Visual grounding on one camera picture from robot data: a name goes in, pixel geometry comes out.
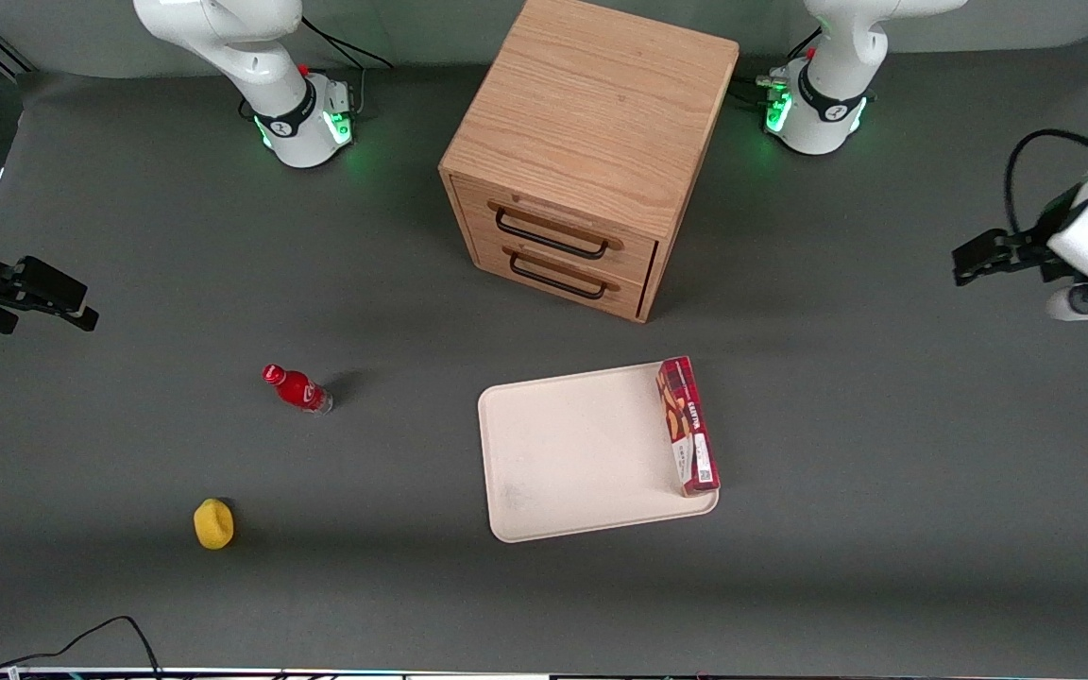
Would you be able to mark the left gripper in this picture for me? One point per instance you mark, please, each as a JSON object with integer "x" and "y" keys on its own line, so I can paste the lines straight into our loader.
{"x": 1032, "y": 247}

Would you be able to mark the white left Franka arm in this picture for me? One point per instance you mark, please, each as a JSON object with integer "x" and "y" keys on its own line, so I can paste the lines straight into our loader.
{"x": 832, "y": 66}

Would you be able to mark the red cookie box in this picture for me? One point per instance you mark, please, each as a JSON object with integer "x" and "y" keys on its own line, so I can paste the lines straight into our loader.
{"x": 690, "y": 425}

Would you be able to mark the red drink bottle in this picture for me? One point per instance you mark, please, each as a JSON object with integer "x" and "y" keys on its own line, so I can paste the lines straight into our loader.
{"x": 298, "y": 388}

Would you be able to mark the yellow lemon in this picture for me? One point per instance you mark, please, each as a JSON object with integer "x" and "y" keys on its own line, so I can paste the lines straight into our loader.
{"x": 213, "y": 524}

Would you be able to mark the aluminium frame rail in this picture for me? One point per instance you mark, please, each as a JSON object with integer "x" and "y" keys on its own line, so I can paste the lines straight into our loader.
{"x": 4, "y": 47}

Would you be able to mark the cream rectangular tray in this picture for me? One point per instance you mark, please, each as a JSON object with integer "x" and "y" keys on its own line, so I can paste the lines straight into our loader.
{"x": 572, "y": 453}

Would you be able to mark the wooden two-drawer cabinet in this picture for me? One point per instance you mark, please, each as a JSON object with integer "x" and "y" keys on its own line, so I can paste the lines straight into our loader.
{"x": 591, "y": 94}

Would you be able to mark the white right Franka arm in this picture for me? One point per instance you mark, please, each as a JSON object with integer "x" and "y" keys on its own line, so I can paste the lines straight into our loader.
{"x": 265, "y": 66}

